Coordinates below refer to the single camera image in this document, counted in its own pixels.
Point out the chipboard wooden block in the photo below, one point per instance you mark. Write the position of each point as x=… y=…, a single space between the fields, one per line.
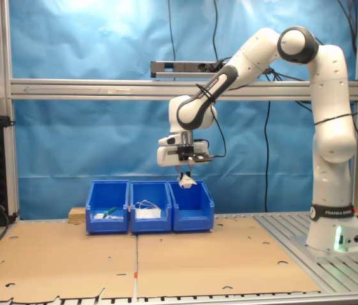
x=77 y=216

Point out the green syringe tube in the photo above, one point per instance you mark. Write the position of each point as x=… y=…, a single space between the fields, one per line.
x=110 y=210

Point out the green needle clear packet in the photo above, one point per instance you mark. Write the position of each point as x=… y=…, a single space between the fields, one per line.
x=110 y=217

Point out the blue bin with masks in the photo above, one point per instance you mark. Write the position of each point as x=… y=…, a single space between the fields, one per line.
x=150 y=225

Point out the white printed long packet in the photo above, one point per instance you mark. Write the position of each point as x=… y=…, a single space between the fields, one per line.
x=98 y=216

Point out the stack of white masks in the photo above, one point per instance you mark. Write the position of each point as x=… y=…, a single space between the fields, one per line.
x=147 y=213

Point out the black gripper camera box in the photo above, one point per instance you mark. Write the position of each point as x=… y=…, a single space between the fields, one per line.
x=198 y=157

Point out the blue bin with cotton bag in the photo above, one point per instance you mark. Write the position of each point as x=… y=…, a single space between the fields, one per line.
x=191 y=222

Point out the grey power strip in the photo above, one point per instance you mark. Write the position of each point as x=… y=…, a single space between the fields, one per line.
x=182 y=66

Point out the horizontal aluminium beam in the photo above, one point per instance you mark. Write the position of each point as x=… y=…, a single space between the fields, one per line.
x=71 y=89

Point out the white printed Fuhrmann packet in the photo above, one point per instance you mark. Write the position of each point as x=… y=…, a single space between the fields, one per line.
x=187 y=182

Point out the blue bin with small packets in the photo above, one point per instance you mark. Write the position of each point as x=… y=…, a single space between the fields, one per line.
x=107 y=226

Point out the brown cardboard sheet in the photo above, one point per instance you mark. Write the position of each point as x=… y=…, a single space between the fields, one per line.
x=55 y=254
x=214 y=254

